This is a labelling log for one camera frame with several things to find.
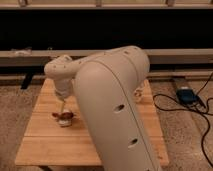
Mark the blue power adapter box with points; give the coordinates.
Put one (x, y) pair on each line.
(186, 96)

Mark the small brown white figurine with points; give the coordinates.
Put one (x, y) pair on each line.
(64, 119)

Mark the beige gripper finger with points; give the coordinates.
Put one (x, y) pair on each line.
(63, 102)

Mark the wooden table board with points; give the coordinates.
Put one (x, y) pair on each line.
(46, 143)

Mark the grey metal rail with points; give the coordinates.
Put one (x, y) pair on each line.
(157, 56)

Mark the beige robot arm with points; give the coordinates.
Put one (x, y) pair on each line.
(104, 85)

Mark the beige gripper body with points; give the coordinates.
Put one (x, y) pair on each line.
(63, 88)

